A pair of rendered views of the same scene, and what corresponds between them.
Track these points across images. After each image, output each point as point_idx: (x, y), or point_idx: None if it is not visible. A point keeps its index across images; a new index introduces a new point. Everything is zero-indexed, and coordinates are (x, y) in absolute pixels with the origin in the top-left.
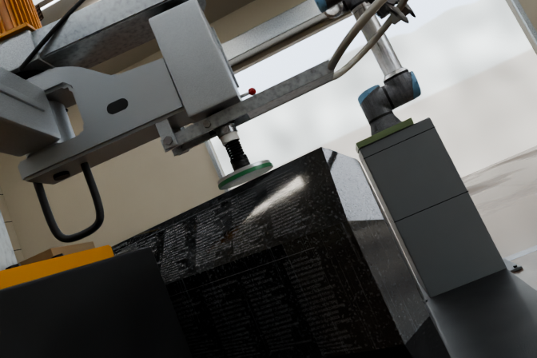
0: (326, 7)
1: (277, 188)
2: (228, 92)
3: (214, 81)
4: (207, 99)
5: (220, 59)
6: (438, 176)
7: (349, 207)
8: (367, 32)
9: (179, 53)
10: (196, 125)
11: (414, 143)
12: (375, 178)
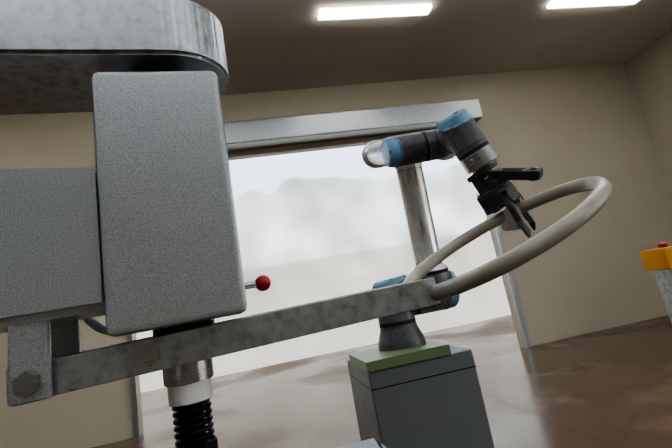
0: (400, 163)
1: None
2: (226, 298)
3: (203, 262)
4: (171, 302)
5: (230, 217)
6: (467, 443)
7: None
8: (411, 202)
9: (140, 172)
10: (120, 350)
11: (445, 384)
12: (380, 427)
